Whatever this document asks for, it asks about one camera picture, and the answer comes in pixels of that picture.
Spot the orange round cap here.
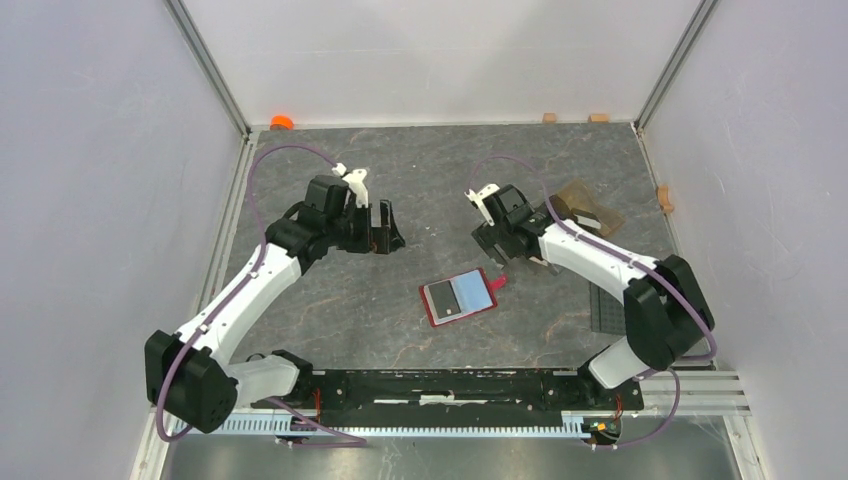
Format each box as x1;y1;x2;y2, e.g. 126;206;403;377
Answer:
269;115;294;130

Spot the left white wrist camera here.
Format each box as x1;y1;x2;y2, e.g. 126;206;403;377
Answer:
331;163;370;208

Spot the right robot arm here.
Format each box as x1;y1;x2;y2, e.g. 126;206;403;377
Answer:
465;184;716;408

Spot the white card stack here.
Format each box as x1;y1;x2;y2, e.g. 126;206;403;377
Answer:
574;213;603;231

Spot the grey studded baseplate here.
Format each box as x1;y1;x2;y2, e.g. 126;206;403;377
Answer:
589;283;626;336

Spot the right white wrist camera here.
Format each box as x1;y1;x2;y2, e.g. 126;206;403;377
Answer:
465;183;500;226

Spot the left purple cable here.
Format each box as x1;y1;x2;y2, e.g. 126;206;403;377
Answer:
154;143;368;450

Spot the tiered acrylic card stand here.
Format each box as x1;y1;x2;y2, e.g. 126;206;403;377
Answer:
549;179;625;238

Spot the curved wooden piece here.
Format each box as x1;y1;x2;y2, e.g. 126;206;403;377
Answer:
656;185;675;214

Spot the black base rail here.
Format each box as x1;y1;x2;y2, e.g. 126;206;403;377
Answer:
283;368;645;428

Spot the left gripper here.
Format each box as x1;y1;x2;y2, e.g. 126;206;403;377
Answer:
326;199;404;254

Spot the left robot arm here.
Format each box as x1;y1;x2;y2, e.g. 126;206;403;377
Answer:
144;168;405;441

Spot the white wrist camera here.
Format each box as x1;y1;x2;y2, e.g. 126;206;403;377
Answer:
331;163;370;208
465;183;500;226

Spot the black credit card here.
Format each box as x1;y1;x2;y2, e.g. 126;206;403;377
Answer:
422;280;462;326

